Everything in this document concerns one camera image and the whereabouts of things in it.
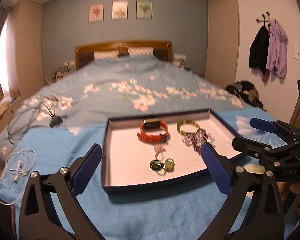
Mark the left hand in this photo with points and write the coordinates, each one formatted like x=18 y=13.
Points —
x=285 y=188

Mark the wooden headboard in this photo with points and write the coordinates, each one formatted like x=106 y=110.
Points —
x=85 y=54

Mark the navy shallow box tray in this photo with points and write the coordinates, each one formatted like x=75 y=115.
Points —
x=129 y=165

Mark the left floral pillow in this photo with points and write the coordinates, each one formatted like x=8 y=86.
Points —
x=106 y=54

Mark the orange smart watch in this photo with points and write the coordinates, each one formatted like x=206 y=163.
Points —
x=153 y=131

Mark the blue floral towel blanket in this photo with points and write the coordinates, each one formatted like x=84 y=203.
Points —
x=179 y=212

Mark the pink flower framed picture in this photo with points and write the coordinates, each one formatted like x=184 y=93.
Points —
x=96 y=13

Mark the dark clothes pile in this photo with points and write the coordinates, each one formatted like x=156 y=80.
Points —
x=246 y=91

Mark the right floral pillow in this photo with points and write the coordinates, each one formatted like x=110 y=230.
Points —
x=133 y=51

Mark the black jacket hanging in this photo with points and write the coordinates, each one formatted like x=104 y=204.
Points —
x=259 y=51

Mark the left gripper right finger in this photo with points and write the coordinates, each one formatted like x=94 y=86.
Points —
x=264 y=218

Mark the white flower framed picture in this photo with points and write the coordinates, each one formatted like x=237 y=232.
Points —
x=119 y=10

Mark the white wall switch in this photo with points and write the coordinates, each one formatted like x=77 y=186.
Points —
x=296 y=51

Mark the blue floral duvet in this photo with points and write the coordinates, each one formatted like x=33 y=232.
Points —
x=106 y=88

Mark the purple jacket hanging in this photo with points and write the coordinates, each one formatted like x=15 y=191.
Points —
x=276 y=63

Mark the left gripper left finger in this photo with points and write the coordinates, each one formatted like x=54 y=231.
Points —
x=38 y=217

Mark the black wall coat hook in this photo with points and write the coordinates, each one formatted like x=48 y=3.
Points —
x=265 y=19

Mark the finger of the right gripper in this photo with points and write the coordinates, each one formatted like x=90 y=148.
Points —
x=263 y=125
x=248 y=147

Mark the green leaf framed picture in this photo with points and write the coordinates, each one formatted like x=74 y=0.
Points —
x=144 y=9

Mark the floral pillow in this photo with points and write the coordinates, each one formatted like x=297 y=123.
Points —
x=133 y=51
x=106 y=54

